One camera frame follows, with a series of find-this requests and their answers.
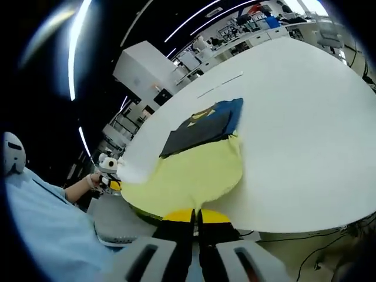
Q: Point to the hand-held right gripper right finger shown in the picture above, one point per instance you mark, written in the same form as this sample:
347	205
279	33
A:
232	258

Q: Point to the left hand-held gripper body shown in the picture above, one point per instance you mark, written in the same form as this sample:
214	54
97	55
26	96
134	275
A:
110	164

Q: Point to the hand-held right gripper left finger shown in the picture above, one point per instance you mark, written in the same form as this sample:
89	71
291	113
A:
158	258

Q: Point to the yellow blue grey garment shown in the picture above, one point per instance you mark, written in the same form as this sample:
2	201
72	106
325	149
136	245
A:
194	170

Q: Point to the person's left hand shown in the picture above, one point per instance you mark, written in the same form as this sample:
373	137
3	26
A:
96	180

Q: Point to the black low cabinet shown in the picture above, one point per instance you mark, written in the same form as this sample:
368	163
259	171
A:
162	98

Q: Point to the white square pillar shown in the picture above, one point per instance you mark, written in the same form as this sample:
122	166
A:
141	67

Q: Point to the long ceiling light strip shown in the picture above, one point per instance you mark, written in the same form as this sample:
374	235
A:
77	50

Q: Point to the white flat table strip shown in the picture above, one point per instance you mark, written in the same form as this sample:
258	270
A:
220	85

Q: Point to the white office desk row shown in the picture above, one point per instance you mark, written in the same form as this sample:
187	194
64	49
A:
235	44

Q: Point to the blue storage box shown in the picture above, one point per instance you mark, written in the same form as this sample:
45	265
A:
272	22

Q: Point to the grey office chair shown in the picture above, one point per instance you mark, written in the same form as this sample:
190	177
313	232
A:
330	33

